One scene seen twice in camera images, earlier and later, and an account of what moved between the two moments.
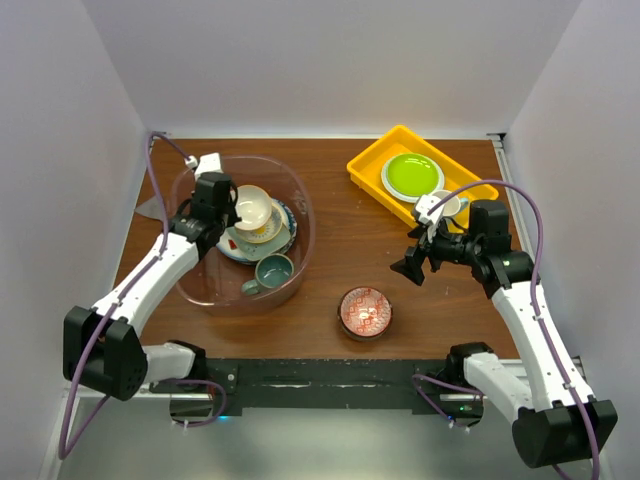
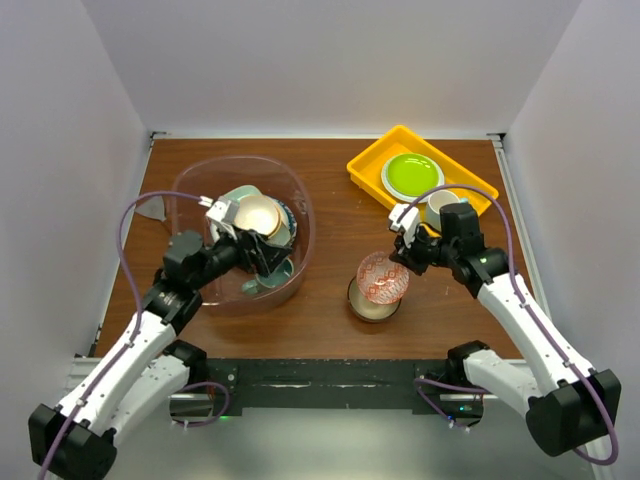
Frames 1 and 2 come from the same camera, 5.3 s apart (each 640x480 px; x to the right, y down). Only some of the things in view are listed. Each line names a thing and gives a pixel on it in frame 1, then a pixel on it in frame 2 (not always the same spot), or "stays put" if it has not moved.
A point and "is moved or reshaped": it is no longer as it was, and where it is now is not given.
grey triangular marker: [150, 208] stays put
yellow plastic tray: [367, 168] stays put
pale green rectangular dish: [254, 250] is moved or reshaped
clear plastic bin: [263, 262] stays put
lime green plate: [412, 174] stays put
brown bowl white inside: [254, 206] is moved or reshaped
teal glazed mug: [273, 271] stays put
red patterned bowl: [365, 312] -> [382, 279]
